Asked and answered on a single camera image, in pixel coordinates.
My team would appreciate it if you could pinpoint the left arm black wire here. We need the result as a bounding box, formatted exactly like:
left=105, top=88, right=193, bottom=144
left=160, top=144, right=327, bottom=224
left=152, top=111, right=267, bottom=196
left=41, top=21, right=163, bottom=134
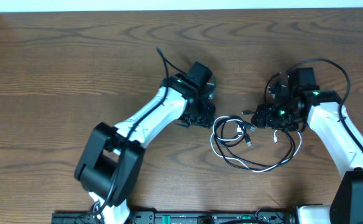
left=91, top=46, right=188, bottom=218

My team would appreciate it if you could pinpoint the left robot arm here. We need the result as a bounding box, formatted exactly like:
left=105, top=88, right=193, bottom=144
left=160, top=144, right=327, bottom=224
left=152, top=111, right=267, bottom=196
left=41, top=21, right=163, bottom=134
left=74, top=62, right=216, bottom=223

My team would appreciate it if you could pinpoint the white USB cable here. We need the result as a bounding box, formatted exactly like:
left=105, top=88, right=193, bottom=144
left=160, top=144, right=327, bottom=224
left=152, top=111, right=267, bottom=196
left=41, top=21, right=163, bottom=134
left=209, top=115, right=303, bottom=173

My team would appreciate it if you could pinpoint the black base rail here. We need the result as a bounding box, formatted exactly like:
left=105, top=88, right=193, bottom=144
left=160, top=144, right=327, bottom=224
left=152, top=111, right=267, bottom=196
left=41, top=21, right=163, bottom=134
left=50, top=209, right=298, bottom=224

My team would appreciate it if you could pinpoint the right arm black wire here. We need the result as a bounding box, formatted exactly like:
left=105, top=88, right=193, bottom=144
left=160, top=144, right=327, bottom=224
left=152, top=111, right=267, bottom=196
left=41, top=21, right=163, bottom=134
left=264, top=58, right=363, bottom=172

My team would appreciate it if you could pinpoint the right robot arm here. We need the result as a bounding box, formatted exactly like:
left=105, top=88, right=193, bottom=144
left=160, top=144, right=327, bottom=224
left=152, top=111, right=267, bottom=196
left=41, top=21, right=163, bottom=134
left=251, top=68, right=363, bottom=223

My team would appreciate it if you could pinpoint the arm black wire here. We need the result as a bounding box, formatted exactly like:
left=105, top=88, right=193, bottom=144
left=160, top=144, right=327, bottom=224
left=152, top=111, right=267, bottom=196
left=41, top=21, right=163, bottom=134
left=91, top=46, right=188, bottom=218
left=264, top=58, right=363, bottom=172

